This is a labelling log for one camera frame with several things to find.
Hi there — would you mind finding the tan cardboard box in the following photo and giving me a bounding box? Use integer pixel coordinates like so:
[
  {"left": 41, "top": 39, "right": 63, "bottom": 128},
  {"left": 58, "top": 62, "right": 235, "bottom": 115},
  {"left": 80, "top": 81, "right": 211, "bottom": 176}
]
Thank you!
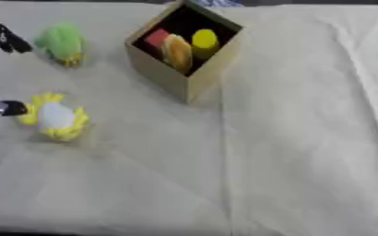
[{"left": 123, "top": 0, "right": 246, "bottom": 104}]

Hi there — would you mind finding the green soft toy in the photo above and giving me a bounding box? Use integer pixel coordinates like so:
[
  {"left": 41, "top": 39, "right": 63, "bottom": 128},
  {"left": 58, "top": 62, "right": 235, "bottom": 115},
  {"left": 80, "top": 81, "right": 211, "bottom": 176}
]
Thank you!
[{"left": 32, "top": 21, "right": 88, "bottom": 67}]

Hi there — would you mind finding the yellow and white soft toy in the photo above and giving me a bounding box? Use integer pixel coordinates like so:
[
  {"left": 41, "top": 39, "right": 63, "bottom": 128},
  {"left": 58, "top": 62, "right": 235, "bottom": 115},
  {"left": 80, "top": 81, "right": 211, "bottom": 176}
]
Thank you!
[{"left": 16, "top": 91, "right": 91, "bottom": 142}]

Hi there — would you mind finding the red block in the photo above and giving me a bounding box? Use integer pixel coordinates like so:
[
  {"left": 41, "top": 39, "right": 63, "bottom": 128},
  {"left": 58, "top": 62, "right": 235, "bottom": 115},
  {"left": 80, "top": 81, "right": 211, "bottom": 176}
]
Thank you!
[{"left": 142, "top": 29, "right": 171, "bottom": 50}]

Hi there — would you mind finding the toy burger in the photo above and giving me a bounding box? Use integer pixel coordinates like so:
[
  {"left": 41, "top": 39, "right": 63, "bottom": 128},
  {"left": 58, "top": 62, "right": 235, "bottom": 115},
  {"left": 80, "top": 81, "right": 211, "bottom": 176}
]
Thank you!
[{"left": 159, "top": 33, "right": 195, "bottom": 75}]

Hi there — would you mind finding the yellow cylinder block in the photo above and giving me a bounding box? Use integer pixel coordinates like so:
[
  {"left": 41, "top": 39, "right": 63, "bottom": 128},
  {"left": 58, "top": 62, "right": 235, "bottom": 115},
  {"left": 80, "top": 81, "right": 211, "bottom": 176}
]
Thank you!
[{"left": 190, "top": 29, "right": 221, "bottom": 61}]

